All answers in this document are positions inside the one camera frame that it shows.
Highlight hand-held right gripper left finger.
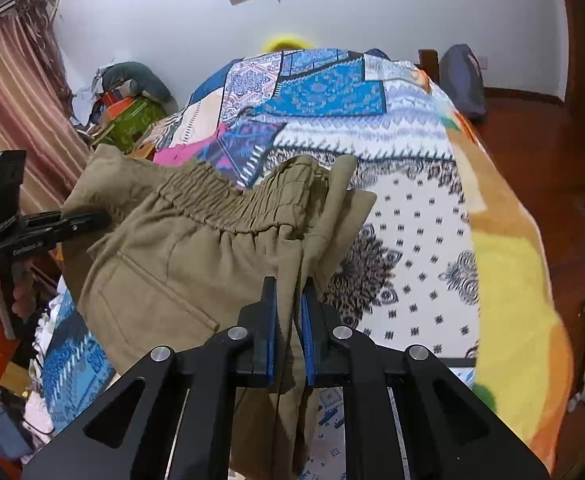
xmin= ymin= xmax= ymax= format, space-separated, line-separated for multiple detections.
xmin=20 ymin=276 xmax=279 ymax=480

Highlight grey blue backpack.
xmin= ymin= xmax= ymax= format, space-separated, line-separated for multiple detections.
xmin=439 ymin=44 xmax=488 ymax=121

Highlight striped brown curtain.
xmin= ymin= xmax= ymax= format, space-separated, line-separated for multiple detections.
xmin=0 ymin=0 xmax=93 ymax=221

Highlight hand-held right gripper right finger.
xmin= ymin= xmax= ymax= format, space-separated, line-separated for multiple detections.
xmin=299 ymin=280 xmax=550 ymax=480

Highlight dark wooden bed post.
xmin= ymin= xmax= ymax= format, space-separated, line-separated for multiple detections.
xmin=417 ymin=49 xmax=440 ymax=83

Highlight orange box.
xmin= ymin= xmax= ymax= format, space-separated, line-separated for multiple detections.
xmin=100 ymin=95 xmax=138 ymax=121

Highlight person's left hand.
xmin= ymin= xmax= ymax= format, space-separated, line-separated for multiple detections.
xmin=10 ymin=262 xmax=36 ymax=318

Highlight thin black cable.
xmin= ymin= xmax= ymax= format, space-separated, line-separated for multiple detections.
xmin=0 ymin=385 xmax=53 ymax=436

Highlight white folded cloth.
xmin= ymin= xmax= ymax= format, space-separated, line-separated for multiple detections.
xmin=22 ymin=390 xmax=58 ymax=441

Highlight blue patchwork blanket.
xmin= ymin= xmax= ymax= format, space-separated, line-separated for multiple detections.
xmin=35 ymin=47 xmax=480 ymax=480

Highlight crumpled white plastic bag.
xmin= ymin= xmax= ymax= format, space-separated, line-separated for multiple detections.
xmin=70 ymin=75 xmax=108 ymax=131

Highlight green fabric bag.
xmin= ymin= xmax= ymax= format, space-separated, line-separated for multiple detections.
xmin=105 ymin=97 xmax=168 ymax=151

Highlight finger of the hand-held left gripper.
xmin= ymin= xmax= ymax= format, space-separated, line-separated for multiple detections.
xmin=61 ymin=211 xmax=112 ymax=237

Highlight olive green pants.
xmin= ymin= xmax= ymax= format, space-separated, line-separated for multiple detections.
xmin=61 ymin=144 xmax=378 ymax=480

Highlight pink garment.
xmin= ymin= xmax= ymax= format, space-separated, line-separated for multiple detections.
xmin=152 ymin=127 xmax=223 ymax=168

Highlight orange yellow blanket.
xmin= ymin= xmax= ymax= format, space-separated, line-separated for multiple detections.
xmin=412 ymin=67 xmax=575 ymax=476

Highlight yellow curved bed rail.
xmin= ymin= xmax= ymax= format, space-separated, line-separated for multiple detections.
xmin=261 ymin=34 xmax=318 ymax=53

